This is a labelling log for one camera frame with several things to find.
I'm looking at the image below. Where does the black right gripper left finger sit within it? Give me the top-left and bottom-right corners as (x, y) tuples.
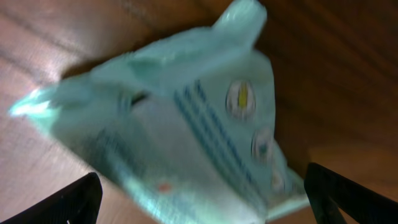
(2, 172), (103, 224)

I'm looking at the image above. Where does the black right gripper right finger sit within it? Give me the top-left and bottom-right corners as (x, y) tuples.
(304, 162), (397, 224)

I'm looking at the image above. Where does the light green wipes pack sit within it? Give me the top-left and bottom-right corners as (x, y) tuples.
(10, 1), (309, 223)

